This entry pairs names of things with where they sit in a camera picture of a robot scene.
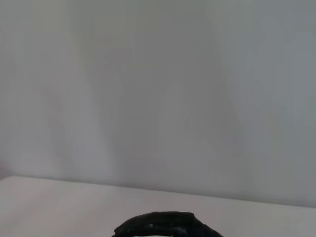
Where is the black round teapot with handle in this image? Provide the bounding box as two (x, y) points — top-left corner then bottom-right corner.
(114, 211), (224, 237)

